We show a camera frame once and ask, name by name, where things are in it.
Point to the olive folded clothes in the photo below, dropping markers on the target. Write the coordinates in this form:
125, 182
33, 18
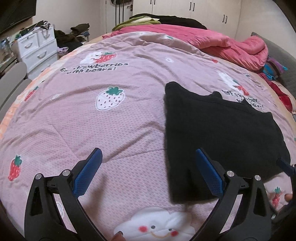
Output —
79, 29

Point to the pile of black clothes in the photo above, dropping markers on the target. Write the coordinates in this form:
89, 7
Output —
67, 39

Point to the grey chair back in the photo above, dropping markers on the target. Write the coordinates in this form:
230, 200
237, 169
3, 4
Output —
11, 78

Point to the colourful striped cloth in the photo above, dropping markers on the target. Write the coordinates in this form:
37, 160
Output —
274, 69

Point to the grey headboard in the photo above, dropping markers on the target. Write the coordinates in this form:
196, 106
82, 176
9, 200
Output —
282, 53

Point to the person's left hand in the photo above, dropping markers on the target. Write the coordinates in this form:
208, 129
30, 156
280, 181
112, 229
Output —
118, 236

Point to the white drawer cabinet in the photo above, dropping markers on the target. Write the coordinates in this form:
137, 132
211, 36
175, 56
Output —
34, 51

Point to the black wall television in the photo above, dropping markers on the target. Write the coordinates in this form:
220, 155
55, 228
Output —
16, 11

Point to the pink quilt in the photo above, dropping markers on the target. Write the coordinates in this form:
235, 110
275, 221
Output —
208, 41

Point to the green blanket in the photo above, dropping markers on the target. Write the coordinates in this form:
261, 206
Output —
136, 23

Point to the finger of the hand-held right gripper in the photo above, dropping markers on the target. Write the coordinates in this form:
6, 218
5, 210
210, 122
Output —
285, 166

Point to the black cloth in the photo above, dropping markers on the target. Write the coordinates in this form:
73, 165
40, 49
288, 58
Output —
175, 20

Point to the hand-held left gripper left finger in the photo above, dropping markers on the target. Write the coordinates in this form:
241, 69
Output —
87, 173

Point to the pink strawberry printed blanket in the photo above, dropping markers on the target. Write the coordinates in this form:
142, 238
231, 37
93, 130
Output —
92, 127

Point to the white wardrobe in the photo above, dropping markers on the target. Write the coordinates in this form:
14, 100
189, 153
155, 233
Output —
185, 11

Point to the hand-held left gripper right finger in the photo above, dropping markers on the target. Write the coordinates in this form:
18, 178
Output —
209, 176

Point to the person's right hand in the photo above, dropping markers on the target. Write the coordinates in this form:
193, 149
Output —
288, 197

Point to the black sweater with orange cuffs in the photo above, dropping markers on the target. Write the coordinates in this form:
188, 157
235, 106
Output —
208, 127

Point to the purple cloth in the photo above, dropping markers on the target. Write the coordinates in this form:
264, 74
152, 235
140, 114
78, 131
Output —
63, 49

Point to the hanging bags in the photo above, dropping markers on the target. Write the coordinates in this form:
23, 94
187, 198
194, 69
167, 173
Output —
120, 1

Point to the red cloth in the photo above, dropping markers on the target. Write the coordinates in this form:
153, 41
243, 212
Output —
283, 95

